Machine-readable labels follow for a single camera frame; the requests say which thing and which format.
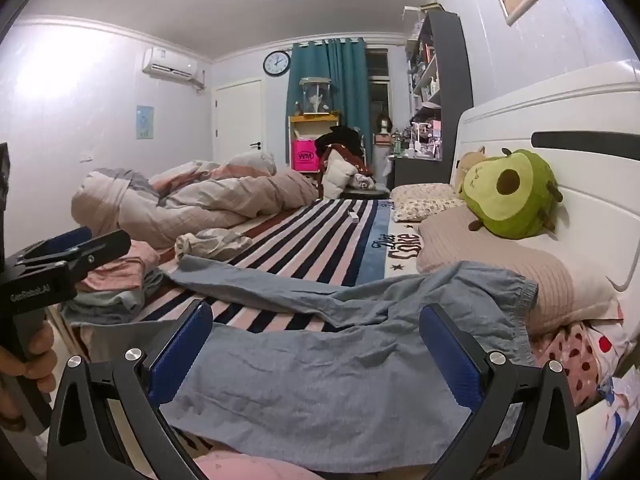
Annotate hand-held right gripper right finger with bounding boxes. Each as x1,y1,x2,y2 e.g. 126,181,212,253
419,304,583,480

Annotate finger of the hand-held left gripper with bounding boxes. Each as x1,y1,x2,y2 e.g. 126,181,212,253
17,226,94,261
62,230,132,287

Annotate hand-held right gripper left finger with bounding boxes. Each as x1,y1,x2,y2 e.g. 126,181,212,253
46,301,226,480

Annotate light blue pants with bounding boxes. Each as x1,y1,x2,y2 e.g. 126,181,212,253
162,255,540,466

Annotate person's left hand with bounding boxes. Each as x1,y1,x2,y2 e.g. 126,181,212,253
0,327,58,428

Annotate folded pink checked cloth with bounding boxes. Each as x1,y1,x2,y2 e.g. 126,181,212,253
75,240,161,293

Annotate folded pale grey clothes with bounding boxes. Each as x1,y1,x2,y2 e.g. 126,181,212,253
60,267,166,326

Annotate pink ribbed pillow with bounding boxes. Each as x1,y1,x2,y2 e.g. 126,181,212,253
416,207,621,336

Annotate beige pink checked duvet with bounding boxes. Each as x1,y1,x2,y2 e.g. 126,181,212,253
71,152,321,251

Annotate crumpled beige cloth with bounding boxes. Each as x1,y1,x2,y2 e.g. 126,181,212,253
174,228,253,262

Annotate strawberry print cloth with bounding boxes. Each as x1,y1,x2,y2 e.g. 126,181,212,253
530,320,626,408

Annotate person's pink clothing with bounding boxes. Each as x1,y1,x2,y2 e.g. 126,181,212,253
192,450,326,480

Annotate floral print pillow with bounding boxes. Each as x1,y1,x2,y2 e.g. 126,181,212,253
389,182,466,223

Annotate green avocado plush toy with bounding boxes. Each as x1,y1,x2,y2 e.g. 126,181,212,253
457,148,566,239

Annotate striped pink navy blanket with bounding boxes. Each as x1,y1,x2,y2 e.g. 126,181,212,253
60,197,426,461

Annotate black round stool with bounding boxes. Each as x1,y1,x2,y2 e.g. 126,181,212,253
345,187,391,202

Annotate white printed bed sheet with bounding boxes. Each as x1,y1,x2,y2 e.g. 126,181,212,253
575,372,640,466

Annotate dark grey desk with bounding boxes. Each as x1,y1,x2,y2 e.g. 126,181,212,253
387,152,453,191

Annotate beige plush toy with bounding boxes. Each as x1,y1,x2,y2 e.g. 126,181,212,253
455,146,488,193

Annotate white door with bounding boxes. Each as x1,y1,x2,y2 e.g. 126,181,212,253
213,78,264,166

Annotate white air conditioner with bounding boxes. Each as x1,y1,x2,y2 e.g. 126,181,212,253
142,47,207,90

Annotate white puffy jacket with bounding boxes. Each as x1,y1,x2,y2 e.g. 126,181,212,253
322,150,373,192

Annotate pink shopping bag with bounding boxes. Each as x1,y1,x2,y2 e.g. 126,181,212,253
292,139,321,172

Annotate mannequin head with wig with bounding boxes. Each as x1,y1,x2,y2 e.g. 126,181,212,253
374,112,395,143

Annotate black garment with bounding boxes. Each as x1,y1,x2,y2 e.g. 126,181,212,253
316,125,362,153

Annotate yellow shelf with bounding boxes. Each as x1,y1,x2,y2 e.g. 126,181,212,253
289,112,343,181

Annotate glass display case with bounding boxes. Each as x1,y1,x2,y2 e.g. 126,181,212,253
299,77,335,116

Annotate window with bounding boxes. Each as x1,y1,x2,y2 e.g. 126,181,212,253
367,49,390,121

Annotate white bed headboard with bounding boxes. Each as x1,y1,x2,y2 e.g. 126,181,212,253
447,60,640,376

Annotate teal curtain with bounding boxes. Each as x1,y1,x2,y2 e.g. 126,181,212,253
286,38,373,171

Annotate dark grey bookshelf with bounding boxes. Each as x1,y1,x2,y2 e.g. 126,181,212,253
404,4,473,161

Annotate round wall clock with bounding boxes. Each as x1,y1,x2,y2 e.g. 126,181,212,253
263,50,291,77

